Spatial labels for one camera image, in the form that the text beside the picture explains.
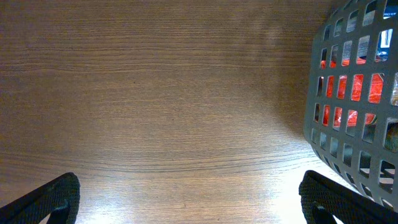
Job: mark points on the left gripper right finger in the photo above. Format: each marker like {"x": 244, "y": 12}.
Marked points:
{"x": 325, "y": 201}

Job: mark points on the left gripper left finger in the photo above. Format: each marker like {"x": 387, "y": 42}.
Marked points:
{"x": 58, "y": 200}

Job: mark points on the grey plastic basket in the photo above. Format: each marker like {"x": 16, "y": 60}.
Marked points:
{"x": 366, "y": 157}

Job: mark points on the orange pasta packet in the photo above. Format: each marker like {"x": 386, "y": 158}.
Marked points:
{"x": 341, "y": 88}

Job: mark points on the blue carton box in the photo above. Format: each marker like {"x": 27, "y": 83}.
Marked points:
{"x": 385, "y": 36}

